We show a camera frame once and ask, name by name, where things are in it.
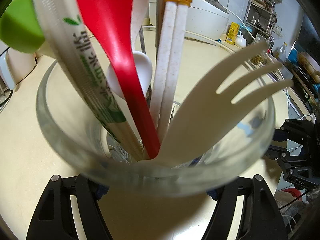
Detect red handled utensil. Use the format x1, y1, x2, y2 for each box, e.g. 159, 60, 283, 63
77, 0, 160, 158

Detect disposable chopsticks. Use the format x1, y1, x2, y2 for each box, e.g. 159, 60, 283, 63
33, 0, 144, 161

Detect speckled white banded chopsticks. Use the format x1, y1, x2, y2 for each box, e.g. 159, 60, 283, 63
150, 0, 192, 141

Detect beige electric cooker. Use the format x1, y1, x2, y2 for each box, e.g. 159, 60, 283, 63
1, 41, 37, 90

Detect yellow box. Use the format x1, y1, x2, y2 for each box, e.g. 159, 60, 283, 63
226, 22, 240, 45

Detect wooden handled fork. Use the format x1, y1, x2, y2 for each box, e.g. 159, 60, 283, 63
156, 0, 165, 48

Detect small white teapot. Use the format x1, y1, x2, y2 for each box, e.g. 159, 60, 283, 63
234, 31, 247, 48

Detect white rice cooker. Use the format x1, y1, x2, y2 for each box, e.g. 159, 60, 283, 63
149, 0, 230, 41

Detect blue plastic spork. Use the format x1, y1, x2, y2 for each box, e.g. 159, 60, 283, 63
237, 116, 263, 137

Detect white plastic spork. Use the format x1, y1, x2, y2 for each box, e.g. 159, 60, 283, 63
138, 42, 292, 167

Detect speckled beige large spoon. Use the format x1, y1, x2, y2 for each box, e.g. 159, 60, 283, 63
130, 0, 149, 50

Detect clear glass tumbler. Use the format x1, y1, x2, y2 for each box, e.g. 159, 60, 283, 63
36, 61, 276, 196

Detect small white plastic spoon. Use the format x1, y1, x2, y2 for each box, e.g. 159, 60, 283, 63
106, 50, 152, 100

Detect metal wire rack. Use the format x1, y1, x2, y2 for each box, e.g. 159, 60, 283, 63
245, 0, 277, 36

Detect glass spice jar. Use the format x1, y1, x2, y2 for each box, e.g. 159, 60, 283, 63
250, 33, 271, 68

